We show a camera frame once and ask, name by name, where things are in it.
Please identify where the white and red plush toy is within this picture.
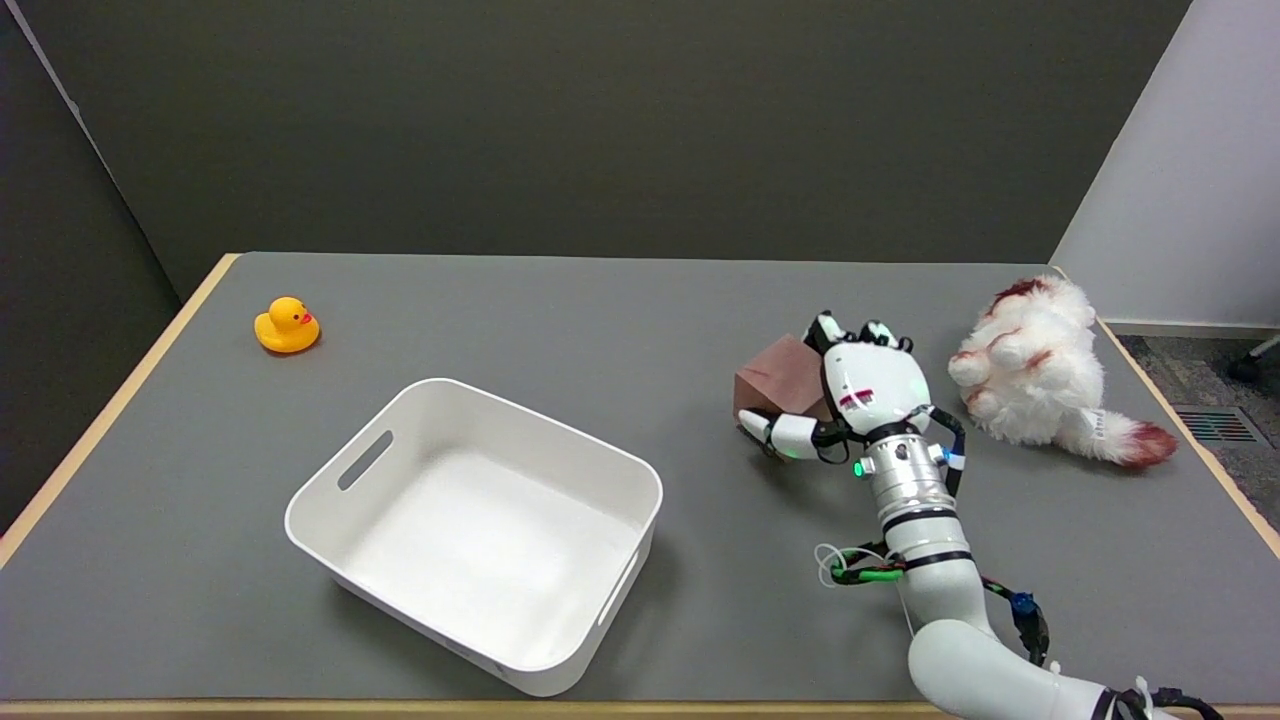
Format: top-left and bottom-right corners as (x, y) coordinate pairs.
(947, 275), (1180, 469)

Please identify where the brown wooden cube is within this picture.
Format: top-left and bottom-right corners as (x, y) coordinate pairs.
(733, 334), (837, 458)

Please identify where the floor vent grille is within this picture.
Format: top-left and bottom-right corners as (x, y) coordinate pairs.
(1176, 405), (1269, 447)

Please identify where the yellow rubber duck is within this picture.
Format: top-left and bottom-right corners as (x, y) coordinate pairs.
(254, 296), (322, 354)

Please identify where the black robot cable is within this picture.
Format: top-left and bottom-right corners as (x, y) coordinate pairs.
(1112, 686), (1226, 720)

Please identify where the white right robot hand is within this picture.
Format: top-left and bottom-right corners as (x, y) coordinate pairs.
(738, 311), (933, 462)

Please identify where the white plastic bin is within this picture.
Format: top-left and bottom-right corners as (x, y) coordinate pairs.
(284, 377), (664, 698)

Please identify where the black chair caster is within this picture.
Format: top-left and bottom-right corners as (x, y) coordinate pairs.
(1228, 336), (1280, 384)

